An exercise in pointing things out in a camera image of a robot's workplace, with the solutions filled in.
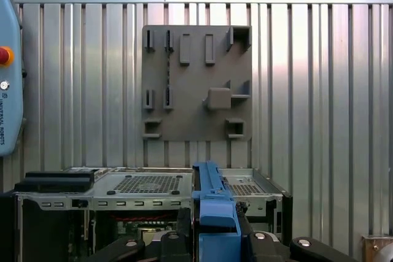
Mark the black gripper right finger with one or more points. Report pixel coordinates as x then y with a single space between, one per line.
261 246

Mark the grey parts rack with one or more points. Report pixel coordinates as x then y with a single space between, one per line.
196 114

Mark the grey power supply unit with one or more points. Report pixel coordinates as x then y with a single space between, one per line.
245 179

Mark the pale blue teach pendant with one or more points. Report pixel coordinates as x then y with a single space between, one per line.
10 114

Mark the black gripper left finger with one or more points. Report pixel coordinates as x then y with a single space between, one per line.
175 243

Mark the black PC case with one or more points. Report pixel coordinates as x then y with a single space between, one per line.
104 203

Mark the hard disk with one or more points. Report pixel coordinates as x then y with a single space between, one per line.
215 216

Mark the square brown base plate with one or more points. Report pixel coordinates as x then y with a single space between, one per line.
373 246

